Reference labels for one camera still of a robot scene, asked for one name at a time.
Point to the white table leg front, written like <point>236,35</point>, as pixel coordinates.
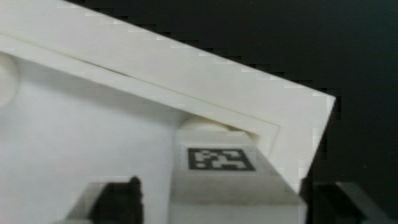
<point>227,189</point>

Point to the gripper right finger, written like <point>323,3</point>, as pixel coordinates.
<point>339,204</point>

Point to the white square table top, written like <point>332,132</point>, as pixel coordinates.
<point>87,123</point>

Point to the white L-shaped obstacle fence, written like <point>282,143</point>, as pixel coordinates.
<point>103,50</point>

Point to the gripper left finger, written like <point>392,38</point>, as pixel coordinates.
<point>110,203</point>

